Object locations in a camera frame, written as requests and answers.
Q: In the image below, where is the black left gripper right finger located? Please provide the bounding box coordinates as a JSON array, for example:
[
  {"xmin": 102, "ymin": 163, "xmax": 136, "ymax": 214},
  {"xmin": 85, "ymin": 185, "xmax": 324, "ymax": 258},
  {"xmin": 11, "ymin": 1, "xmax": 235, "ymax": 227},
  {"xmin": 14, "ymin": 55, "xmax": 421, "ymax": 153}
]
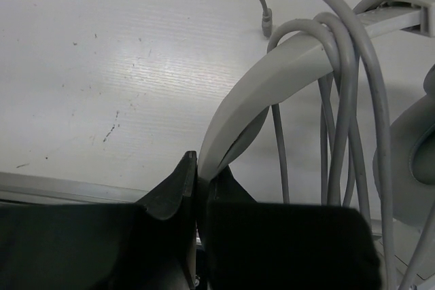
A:
[{"xmin": 203, "ymin": 168, "xmax": 383, "ymax": 289}]

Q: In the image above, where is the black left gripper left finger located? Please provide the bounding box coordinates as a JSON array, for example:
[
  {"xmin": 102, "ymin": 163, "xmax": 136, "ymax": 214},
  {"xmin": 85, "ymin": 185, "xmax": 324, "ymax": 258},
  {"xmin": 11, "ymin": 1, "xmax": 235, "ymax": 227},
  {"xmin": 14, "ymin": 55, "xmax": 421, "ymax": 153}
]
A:
[{"xmin": 1, "ymin": 151, "xmax": 196, "ymax": 289}]

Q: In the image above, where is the white grey over-ear headphones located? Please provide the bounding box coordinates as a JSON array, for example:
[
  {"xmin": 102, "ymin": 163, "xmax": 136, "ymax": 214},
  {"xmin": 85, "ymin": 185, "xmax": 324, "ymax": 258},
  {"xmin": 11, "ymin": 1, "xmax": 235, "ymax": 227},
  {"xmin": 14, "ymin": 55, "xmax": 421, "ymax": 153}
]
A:
[{"xmin": 198, "ymin": 0, "xmax": 434, "ymax": 228}]

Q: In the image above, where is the grey headphone cable with plug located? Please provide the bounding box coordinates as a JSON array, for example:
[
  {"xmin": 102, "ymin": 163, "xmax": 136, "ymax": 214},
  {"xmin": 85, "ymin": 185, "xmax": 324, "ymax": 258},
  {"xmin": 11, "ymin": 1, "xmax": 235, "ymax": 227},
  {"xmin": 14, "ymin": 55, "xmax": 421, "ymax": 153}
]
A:
[{"xmin": 237, "ymin": 0, "xmax": 435, "ymax": 290}]

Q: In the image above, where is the aluminium rail at table front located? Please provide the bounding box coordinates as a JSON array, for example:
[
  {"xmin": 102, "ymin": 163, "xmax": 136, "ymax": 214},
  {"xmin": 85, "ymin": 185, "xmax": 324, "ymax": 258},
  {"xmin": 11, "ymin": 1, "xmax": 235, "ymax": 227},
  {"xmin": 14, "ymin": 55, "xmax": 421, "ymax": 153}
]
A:
[{"xmin": 1, "ymin": 173, "xmax": 147, "ymax": 204}]

